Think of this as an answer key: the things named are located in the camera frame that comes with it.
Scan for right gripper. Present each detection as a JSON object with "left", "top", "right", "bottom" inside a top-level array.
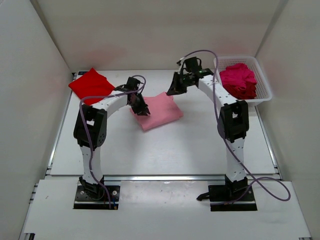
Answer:
[{"left": 167, "top": 73, "right": 194, "bottom": 97}]

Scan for pink t shirt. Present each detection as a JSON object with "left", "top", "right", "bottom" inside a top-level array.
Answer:
[{"left": 129, "top": 92, "right": 184, "bottom": 132}]

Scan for red t shirt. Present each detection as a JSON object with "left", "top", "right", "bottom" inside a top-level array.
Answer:
[{"left": 68, "top": 68, "right": 115, "bottom": 100}]

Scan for magenta t shirt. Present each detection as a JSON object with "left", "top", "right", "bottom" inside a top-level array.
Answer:
[{"left": 220, "top": 63, "right": 257, "bottom": 87}]

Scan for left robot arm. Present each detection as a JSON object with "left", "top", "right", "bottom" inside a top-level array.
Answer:
[{"left": 73, "top": 75, "right": 150, "bottom": 202}]

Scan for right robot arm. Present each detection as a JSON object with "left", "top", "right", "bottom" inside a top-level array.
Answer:
[{"left": 166, "top": 57, "right": 249, "bottom": 202}]

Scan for dark red clothes in basket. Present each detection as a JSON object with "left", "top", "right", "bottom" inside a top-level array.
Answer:
[{"left": 224, "top": 84, "right": 257, "bottom": 100}]

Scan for dark label sticker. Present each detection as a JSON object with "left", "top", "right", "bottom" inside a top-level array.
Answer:
[{"left": 77, "top": 71, "right": 87, "bottom": 76}]

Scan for white plastic basket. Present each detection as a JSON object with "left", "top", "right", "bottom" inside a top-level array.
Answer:
[{"left": 217, "top": 56, "right": 272, "bottom": 105}]

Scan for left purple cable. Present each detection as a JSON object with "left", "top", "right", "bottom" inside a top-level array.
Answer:
[{"left": 78, "top": 74, "right": 147, "bottom": 210}]

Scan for purple cable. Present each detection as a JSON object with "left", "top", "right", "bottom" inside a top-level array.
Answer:
[
  {"left": 78, "top": 74, "right": 147, "bottom": 210},
  {"left": 181, "top": 49, "right": 292, "bottom": 206}
]

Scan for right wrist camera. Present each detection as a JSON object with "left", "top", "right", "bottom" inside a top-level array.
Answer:
[{"left": 176, "top": 57, "right": 186, "bottom": 74}]

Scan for aluminium table rail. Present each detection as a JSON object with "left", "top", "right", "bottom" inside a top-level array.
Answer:
[{"left": 102, "top": 174, "right": 282, "bottom": 182}]

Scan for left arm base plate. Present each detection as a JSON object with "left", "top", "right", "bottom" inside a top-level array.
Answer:
[{"left": 73, "top": 181, "right": 121, "bottom": 211}]

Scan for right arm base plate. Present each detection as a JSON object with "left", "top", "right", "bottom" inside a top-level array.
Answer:
[{"left": 208, "top": 185, "right": 258, "bottom": 212}]

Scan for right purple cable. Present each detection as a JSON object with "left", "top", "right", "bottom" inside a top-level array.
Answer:
[{"left": 181, "top": 49, "right": 292, "bottom": 206}]

